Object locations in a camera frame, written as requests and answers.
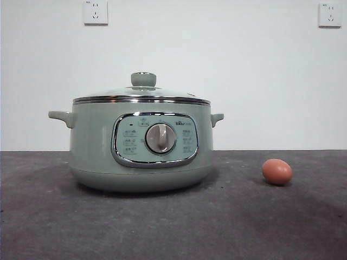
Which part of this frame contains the glass lid with green knob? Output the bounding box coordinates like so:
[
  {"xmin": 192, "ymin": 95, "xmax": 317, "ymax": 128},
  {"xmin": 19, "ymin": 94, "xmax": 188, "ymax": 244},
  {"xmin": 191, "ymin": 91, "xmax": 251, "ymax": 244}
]
[{"xmin": 72, "ymin": 71, "xmax": 211, "ymax": 106}]

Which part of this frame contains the brown egg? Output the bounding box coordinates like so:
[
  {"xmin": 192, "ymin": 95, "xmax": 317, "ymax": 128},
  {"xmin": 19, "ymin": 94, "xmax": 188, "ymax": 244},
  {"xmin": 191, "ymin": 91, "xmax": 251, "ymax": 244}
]
[{"xmin": 261, "ymin": 159, "xmax": 293, "ymax": 186}]

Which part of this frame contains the sage green electric cooking pot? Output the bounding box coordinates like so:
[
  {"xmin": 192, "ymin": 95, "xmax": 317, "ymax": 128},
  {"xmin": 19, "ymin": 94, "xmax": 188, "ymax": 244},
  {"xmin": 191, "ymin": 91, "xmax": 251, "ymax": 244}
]
[{"xmin": 48, "ymin": 101, "xmax": 224, "ymax": 193}]

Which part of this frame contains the white wall socket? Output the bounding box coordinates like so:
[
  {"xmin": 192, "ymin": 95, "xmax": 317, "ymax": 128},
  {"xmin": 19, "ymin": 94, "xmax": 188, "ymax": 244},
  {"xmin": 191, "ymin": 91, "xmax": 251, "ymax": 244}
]
[
  {"xmin": 318, "ymin": 3, "xmax": 342, "ymax": 28},
  {"xmin": 83, "ymin": 0, "xmax": 109, "ymax": 27}
]

